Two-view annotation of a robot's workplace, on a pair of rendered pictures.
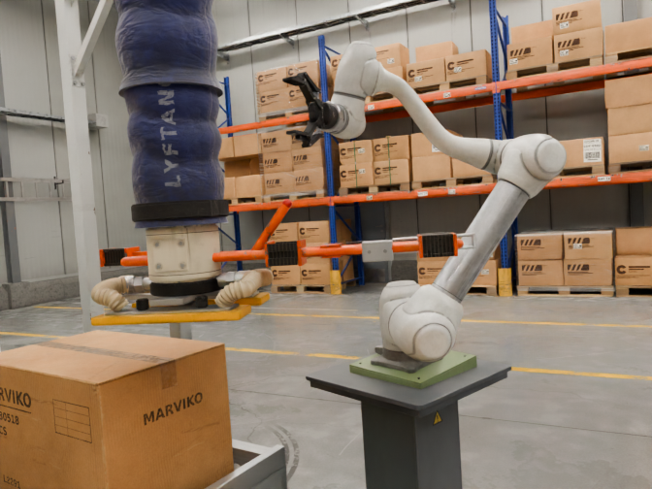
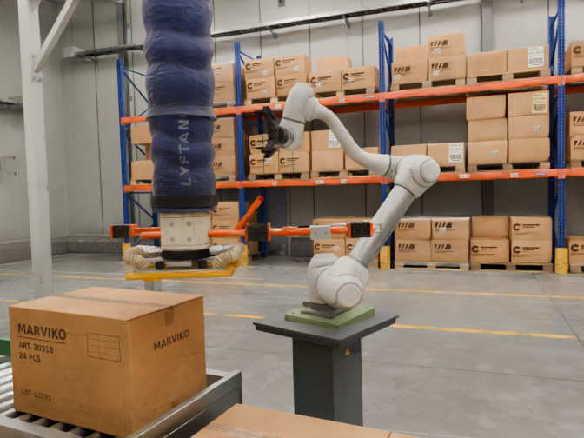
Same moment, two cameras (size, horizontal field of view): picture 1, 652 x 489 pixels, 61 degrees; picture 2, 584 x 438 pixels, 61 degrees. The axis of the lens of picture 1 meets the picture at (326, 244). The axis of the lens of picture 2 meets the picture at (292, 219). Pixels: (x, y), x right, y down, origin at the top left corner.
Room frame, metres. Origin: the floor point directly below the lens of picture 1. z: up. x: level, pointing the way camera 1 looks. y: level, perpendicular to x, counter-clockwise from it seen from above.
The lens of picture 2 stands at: (-0.42, 0.21, 1.34)
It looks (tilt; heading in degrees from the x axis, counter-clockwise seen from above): 3 degrees down; 352
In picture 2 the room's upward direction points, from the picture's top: 2 degrees counter-clockwise
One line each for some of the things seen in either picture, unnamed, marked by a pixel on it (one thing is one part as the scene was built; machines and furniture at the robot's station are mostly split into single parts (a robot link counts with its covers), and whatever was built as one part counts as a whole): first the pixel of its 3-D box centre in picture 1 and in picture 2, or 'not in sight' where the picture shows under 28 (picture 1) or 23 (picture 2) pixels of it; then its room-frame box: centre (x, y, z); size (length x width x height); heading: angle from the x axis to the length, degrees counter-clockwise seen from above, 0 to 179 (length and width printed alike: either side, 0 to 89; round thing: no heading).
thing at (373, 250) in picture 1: (377, 250); (320, 232); (1.28, -0.12, 1.20); 0.07 x 0.07 x 0.04; 83
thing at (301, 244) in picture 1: (285, 252); (258, 232); (1.30, 0.10, 1.21); 0.10 x 0.08 x 0.06; 173
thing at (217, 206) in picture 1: (181, 211); (184, 201); (1.34, 0.34, 1.32); 0.23 x 0.23 x 0.04
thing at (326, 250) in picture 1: (275, 250); (245, 229); (1.43, 0.13, 1.21); 0.93 x 0.30 x 0.04; 83
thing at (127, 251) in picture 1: (120, 256); (123, 230); (1.63, 0.61, 1.21); 0.09 x 0.08 x 0.05; 173
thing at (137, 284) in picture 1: (186, 285); (186, 253); (1.33, 0.34, 1.14); 0.34 x 0.25 x 0.06; 83
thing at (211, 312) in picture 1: (172, 308); (181, 268); (1.24, 0.36, 1.10); 0.34 x 0.10 x 0.05; 83
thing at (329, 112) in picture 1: (319, 114); (275, 134); (1.60, 0.00, 1.58); 0.09 x 0.07 x 0.08; 153
